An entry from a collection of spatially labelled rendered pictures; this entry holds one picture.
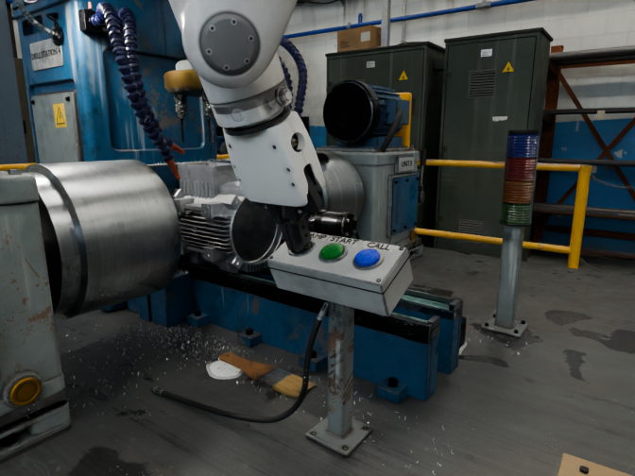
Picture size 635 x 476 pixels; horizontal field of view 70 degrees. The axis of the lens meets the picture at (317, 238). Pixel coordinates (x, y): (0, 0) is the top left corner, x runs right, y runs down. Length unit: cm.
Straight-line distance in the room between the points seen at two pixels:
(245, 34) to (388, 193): 102
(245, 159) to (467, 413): 50
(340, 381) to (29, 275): 43
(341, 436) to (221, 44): 51
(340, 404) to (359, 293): 18
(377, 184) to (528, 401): 72
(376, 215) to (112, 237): 78
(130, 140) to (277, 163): 71
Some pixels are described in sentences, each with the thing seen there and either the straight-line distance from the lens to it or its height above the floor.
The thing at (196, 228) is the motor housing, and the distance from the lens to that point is 98.
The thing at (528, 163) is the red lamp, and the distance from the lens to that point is 98.
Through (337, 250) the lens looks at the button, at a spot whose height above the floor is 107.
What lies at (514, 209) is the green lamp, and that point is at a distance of 99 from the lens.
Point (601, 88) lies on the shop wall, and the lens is 570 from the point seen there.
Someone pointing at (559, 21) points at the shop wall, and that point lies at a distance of 585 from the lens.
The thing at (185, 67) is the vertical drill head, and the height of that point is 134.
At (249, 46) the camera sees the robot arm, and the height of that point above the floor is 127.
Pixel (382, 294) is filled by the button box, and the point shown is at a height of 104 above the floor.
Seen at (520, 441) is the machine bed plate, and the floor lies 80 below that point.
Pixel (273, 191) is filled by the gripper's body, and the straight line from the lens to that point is 52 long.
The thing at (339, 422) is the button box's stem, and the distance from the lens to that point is 66.
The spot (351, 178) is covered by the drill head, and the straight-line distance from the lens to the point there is 122.
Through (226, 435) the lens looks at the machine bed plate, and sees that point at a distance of 70.
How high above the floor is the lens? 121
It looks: 13 degrees down
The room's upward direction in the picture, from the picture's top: straight up
